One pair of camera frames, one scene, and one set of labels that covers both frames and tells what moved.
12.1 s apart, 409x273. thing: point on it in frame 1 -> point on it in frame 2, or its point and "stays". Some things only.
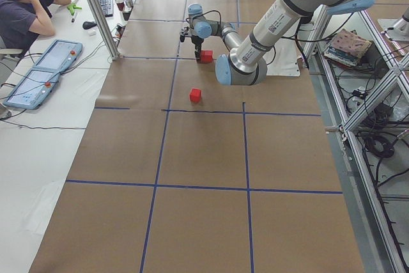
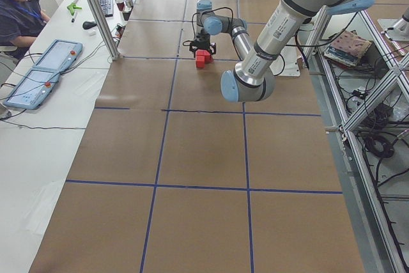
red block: (195, 95) -> (200, 61)
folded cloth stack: (346, 47) stays
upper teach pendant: (60, 55) stays
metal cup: (129, 2) stays
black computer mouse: (88, 25) stays
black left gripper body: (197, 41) -> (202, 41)
